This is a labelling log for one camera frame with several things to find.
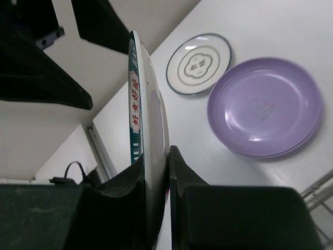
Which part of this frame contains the silver aluminium rail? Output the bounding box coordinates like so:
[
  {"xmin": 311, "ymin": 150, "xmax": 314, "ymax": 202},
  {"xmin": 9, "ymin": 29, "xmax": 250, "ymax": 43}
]
[{"xmin": 83, "ymin": 124, "xmax": 117, "ymax": 183}]

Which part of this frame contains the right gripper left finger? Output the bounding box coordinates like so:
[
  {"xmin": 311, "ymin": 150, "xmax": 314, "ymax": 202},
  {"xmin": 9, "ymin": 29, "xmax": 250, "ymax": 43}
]
[{"xmin": 1, "ymin": 158, "xmax": 146, "ymax": 249}]

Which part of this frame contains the white plate with rings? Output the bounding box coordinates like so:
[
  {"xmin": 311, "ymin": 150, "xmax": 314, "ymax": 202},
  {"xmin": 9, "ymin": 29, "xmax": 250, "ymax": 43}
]
[{"xmin": 166, "ymin": 33, "xmax": 232, "ymax": 95}]

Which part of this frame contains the grey wire dish rack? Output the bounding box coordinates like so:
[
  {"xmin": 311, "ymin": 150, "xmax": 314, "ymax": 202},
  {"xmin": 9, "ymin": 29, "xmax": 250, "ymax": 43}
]
[{"xmin": 301, "ymin": 170, "xmax": 332, "ymax": 249}]

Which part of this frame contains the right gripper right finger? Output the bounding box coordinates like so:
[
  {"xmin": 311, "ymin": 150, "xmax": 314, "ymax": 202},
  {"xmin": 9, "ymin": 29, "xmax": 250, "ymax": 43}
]
[{"xmin": 169, "ymin": 146, "xmax": 323, "ymax": 249}]

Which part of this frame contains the white plate floral rim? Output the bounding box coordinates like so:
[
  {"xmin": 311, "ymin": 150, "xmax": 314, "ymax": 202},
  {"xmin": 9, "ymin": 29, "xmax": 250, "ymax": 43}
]
[{"xmin": 128, "ymin": 31, "xmax": 169, "ymax": 249}]

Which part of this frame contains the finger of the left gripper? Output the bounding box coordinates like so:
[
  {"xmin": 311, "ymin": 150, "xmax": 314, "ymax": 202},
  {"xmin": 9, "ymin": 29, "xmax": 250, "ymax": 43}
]
[
  {"xmin": 1, "ymin": 1, "xmax": 93, "ymax": 110},
  {"xmin": 71, "ymin": 0, "xmax": 130, "ymax": 55}
]

